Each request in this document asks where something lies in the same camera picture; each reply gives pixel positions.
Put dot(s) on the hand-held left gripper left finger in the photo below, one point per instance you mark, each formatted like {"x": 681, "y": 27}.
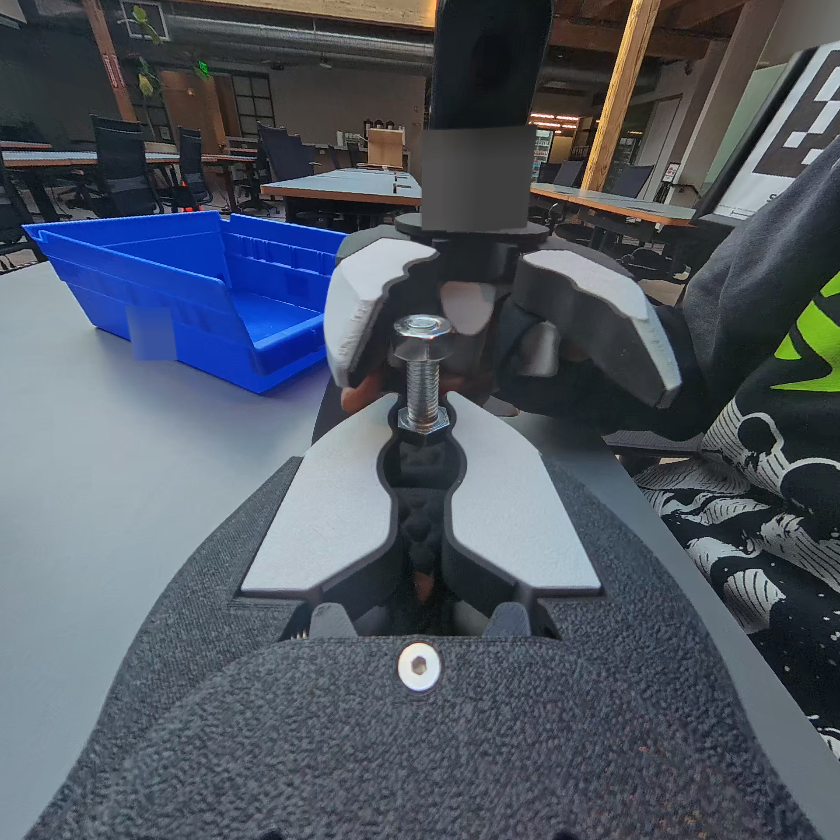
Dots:
{"x": 315, "y": 518}

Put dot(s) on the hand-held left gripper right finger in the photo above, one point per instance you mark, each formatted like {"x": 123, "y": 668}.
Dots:
{"x": 518, "y": 518}

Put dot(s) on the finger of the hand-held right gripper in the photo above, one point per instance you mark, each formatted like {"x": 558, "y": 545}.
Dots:
{"x": 610, "y": 295}
{"x": 348, "y": 308}

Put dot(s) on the silver hex nut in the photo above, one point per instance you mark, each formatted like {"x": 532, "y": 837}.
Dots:
{"x": 423, "y": 338}

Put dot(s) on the silver hex bolt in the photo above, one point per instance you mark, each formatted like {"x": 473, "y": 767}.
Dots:
{"x": 421, "y": 387}

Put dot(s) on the blue plastic bin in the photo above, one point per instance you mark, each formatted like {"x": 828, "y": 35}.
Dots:
{"x": 164, "y": 282}

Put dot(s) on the person's right hand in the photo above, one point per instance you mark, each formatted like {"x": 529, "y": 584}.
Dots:
{"x": 590, "y": 394}

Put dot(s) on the person's left hand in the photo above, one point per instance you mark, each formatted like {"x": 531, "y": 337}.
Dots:
{"x": 424, "y": 584}

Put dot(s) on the black office chair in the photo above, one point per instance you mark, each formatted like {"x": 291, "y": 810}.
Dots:
{"x": 124, "y": 164}
{"x": 193, "y": 164}
{"x": 13, "y": 216}
{"x": 285, "y": 154}
{"x": 633, "y": 180}
{"x": 653, "y": 269}

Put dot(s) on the wood-edged grey table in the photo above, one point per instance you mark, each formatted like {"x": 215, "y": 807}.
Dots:
{"x": 65, "y": 157}
{"x": 623, "y": 207}

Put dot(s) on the black dimpled foam pad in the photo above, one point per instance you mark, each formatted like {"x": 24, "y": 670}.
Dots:
{"x": 423, "y": 518}

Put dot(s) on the long grey table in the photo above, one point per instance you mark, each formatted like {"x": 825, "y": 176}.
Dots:
{"x": 341, "y": 187}

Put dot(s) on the wooden box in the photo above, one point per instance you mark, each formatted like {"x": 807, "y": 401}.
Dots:
{"x": 386, "y": 148}

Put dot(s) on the black white marker board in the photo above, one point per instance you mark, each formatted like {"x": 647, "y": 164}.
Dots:
{"x": 754, "y": 177}

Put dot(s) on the wooden pillar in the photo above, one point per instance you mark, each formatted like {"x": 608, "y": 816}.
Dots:
{"x": 620, "y": 98}
{"x": 108, "y": 59}

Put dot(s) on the black paned door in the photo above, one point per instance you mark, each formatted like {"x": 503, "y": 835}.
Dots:
{"x": 253, "y": 105}

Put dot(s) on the black white printed clothing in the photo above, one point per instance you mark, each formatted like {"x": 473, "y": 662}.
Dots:
{"x": 754, "y": 538}

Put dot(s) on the green exit sign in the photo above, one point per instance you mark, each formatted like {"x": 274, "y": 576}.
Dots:
{"x": 203, "y": 69}

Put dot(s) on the green potted plant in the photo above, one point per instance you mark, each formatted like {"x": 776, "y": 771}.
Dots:
{"x": 144, "y": 84}

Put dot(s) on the grey ceiling duct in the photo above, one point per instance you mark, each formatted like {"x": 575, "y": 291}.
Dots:
{"x": 295, "y": 39}

